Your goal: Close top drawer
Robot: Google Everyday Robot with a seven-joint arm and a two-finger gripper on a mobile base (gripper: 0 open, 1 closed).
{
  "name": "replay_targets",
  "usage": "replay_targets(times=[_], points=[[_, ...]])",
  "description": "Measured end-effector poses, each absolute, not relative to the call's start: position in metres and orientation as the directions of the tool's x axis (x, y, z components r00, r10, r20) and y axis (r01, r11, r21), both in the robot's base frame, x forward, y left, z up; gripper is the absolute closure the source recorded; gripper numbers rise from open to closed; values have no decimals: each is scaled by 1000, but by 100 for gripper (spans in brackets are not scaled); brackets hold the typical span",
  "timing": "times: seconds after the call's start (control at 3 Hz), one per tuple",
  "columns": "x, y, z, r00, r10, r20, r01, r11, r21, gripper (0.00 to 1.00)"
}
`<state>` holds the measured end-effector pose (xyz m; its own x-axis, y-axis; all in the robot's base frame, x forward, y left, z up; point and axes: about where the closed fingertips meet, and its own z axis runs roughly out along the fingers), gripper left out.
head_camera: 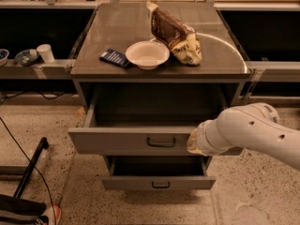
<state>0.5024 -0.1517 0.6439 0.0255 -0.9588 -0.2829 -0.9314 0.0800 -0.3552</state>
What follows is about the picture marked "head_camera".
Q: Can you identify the grey top drawer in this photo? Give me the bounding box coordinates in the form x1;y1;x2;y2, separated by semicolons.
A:
68;90;227;156

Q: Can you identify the grey drawer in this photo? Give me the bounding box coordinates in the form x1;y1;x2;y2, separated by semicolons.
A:
68;90;227;156
101;156;216;190

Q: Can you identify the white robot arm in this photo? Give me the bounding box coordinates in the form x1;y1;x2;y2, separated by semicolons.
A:
187;103;300;170

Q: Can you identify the grey lower drawer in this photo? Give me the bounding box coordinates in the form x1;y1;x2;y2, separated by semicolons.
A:
101;156;216;190

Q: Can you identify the grey drawer cabinet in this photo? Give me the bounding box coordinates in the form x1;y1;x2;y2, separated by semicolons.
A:
71;2;250;108

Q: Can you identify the bagged bread loaf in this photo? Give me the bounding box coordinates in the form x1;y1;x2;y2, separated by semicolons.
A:
146;2;203;66

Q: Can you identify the dark blue snack packet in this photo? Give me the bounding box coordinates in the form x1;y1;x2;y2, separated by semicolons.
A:
99;49;129;68

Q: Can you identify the black metal stand leg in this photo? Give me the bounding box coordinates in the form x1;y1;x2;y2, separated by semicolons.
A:
0;137;49;198

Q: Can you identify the red white shoe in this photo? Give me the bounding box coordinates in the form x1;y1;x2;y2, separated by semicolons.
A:
38;203;62;225

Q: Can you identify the white paper cup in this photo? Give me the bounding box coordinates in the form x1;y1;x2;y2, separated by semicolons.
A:
37;44;54;63

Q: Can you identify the dark blue small bowl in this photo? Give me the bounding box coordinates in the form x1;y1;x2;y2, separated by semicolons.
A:
15;49;40;67

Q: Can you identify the dark trouser leg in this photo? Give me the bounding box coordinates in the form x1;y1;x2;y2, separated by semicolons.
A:
0;194;49;225

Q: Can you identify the blue white bowl at edge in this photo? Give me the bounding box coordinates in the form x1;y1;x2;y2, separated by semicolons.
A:
0;49;9;67

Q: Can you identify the black top drawer handle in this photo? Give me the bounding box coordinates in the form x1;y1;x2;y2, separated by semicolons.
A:
146;137;176;148

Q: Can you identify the black drawer handle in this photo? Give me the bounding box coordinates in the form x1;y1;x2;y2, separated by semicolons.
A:
152;182;171;189
146;137;176;148

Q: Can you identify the black lower drawer handle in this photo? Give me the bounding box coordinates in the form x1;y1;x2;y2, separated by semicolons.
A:
152;182;171;189

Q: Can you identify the black floor cable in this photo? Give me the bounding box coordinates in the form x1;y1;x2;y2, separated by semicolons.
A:
0;115;58;225

